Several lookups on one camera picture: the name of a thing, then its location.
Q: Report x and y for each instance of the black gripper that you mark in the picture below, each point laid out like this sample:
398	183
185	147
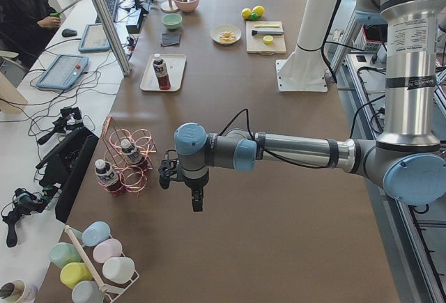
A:
195	187

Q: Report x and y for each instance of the dark juice bottle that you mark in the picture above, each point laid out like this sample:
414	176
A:
161	72

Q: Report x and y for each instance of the glazed donut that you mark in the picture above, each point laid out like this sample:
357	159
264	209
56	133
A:
227	36

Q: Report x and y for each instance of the white plate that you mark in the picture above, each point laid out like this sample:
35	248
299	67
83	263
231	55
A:
215	32

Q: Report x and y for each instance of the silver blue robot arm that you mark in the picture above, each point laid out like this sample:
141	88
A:
404	160

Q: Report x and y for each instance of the cream plastic tray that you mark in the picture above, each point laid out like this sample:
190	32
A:
175	66

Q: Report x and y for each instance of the juice bottle in rack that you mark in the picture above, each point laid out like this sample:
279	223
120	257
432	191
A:
131	152

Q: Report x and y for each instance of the juice bottle front rack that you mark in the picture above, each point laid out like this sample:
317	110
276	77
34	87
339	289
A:
108	177

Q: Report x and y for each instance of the pink cup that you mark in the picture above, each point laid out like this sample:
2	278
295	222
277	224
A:
107	249

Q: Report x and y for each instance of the light blue cup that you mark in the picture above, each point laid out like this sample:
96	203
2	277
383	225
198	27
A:
96	233

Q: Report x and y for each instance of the white cup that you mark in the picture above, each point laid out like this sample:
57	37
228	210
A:
118	269

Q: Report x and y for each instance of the grey cup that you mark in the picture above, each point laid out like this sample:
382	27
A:
87	292

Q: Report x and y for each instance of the yellow cup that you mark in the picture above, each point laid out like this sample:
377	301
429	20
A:
73	273

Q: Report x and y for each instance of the mint green cup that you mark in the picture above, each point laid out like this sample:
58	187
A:
64	253

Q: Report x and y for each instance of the dark grey cloth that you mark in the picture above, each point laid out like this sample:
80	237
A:
170	39

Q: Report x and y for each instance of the wooden cutting board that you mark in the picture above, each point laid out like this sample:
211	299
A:
255	44

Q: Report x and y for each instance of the halved lemon piece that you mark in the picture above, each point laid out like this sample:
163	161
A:
267	40

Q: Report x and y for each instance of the mint green bowl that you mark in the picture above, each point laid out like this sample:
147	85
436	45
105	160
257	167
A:
172	21

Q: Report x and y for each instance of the yellow plastic knife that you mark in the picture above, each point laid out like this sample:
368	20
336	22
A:
267	26

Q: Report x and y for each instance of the blue teach pendant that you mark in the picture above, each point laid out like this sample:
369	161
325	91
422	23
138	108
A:
64	71
93	39

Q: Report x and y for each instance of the green lime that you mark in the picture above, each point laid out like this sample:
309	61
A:
253	17

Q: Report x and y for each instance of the yellow lemon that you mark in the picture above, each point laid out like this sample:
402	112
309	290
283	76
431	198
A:
246	12
259	10

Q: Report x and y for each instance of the pink bowl with ice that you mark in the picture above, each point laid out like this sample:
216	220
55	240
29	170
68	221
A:
186	0

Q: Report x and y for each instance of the black computer mouse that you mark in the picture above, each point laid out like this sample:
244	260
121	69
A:
66	33

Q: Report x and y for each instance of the paper cup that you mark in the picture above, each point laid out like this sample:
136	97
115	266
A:
18	291

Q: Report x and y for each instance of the black keyboard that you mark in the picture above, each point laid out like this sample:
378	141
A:
112	6

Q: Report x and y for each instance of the person in black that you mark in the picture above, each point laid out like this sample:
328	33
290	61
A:
27	26

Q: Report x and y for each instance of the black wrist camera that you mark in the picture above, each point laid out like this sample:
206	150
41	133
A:
169	170

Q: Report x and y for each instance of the copper wire bottle rack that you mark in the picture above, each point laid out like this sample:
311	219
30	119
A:
133	177

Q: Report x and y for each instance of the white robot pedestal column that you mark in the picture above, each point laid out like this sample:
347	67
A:
304	69

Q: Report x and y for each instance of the black handled knife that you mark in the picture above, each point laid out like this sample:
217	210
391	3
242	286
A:
266	32

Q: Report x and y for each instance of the aluminium frame post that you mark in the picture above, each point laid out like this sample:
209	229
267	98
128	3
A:
112	36

